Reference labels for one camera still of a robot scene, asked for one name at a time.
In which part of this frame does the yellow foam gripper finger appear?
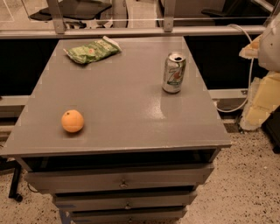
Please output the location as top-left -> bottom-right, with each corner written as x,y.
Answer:
240,72 -> 280,130
239,36 -> 261,60

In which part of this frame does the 7up soda can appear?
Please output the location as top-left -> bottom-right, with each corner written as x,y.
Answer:
162,52 -> 186,94

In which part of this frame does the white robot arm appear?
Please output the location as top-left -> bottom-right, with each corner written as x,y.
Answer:
239,13 -> 280,130

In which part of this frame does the grey drawer cabinet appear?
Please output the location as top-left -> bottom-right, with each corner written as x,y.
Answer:
2,37 -> 230,224

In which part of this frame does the green chip bag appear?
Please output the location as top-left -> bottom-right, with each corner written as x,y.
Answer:
64,36 -> 122,65

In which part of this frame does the top drawer knob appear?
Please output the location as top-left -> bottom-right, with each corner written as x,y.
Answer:
119,179 -> 128,189

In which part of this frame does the drawer knob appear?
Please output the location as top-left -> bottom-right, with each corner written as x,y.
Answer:
119,179 -> 128,189
124,203 -> 131,210

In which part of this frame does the middle drawer knob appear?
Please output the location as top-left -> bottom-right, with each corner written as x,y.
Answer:
124,203 -> 131,210

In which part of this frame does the black office chair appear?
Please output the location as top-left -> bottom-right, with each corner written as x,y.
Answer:
29,0 -> 113,30

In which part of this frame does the grey metal railing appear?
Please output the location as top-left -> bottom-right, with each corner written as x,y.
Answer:
0,0 -> 265,39

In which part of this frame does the orange fruit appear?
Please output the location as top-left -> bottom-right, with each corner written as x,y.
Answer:
61,109 -> 84,133

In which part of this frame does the black caster leg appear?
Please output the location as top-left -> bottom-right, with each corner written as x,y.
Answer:
0,157 -> 23,202

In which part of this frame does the white cable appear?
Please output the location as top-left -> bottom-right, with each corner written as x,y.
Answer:
215,24 -> 256,114

